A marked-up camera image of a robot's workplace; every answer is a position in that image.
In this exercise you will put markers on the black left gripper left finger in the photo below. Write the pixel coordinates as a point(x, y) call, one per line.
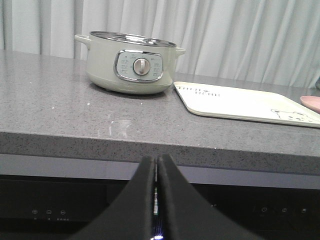
point(130, 215)

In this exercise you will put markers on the black drawer disinfection cabinet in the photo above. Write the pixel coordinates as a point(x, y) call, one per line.
point(275, 213)

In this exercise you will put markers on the pale green electric cooking pot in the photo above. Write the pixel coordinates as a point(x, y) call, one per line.
point(128, 63)

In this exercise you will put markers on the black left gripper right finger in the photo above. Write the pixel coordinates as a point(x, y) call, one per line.
point(186, 214)

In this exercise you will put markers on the black built-in dishwasher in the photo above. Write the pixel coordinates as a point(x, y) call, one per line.
point(52, 208)

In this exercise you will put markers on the cream bear serving tray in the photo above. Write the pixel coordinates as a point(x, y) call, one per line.
point(244, 104)

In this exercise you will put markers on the pink round plate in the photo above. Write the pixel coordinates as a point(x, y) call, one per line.
point(311, 102)

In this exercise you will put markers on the white pleated curtain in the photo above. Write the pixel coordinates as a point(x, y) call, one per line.
point(264, 41)

